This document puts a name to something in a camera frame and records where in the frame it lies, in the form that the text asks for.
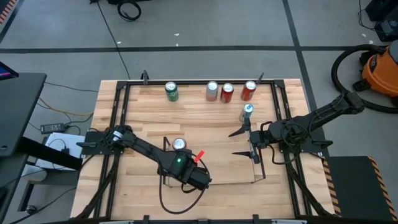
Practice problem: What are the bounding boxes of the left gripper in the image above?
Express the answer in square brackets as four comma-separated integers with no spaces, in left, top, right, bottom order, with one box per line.
[173,151,206,187]

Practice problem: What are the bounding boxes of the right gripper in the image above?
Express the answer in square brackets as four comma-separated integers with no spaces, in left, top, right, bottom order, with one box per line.
[228,118,274,165]

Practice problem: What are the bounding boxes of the orange can blue white print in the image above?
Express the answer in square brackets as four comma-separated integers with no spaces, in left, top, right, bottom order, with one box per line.
[172,138,187,152]

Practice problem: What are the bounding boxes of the silver can blue tab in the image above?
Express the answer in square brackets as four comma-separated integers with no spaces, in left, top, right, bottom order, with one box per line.
[238,103,254,123]

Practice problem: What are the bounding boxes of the orange-red soda can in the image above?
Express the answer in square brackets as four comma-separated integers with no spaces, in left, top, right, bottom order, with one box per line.
[241,80,257,101]

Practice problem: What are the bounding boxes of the dark red soda can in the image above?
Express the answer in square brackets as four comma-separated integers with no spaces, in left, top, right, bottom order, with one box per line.
[220,82,234,104]

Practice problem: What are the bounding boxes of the silver and orange can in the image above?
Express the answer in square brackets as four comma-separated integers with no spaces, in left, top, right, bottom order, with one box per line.
[205,80,220,102]

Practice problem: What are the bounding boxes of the green soda can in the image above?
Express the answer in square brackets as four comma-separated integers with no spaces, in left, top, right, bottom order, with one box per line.
[164,81,180,103]

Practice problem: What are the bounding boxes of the orange shop vacuum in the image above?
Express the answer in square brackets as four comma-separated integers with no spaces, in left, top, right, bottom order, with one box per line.
[331,44,398,114]
[353,39,398,108]

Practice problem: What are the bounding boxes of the white power box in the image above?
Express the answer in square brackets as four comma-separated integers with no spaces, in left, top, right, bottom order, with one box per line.
[35,132,86,170]

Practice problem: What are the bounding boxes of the black platform hazard stripes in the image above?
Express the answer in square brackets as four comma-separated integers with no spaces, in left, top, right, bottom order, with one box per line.
[322,155,398,222]

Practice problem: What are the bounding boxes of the black power adapter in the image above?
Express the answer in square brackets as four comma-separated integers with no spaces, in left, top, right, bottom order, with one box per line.
[40,123,65,134]

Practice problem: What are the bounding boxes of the black desk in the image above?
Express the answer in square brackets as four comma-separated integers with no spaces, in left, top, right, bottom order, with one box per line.
[0,72,83,224]

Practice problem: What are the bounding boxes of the black equipment case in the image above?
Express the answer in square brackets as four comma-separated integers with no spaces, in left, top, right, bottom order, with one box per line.
[364,0,398,22]
[374,12,398,42]

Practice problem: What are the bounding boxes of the screen with colourful display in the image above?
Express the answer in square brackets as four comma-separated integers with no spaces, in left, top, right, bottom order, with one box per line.
[0,61,19,81]

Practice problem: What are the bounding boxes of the black mat orange striped edge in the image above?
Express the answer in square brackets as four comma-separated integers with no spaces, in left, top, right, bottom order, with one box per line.
[0,0,18,25]

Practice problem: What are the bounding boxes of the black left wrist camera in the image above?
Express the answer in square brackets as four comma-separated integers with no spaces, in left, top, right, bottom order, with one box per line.
[190,174,213,191]

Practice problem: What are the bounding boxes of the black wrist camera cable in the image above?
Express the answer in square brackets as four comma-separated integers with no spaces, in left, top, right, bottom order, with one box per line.
[158,174,208,215]

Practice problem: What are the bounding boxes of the black aluminium table frame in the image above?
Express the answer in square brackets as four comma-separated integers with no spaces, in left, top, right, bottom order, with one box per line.
[73,70,343,224]

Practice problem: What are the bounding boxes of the yellow cable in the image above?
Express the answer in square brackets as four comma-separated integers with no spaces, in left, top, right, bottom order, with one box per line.
[37,97,95,116]

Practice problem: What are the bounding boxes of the long black floor cable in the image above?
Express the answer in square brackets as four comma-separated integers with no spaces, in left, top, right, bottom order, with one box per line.
[92,0,131,79]

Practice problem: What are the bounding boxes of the coiled black cable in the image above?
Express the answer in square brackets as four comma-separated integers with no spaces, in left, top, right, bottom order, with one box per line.
[117,0,142,22]

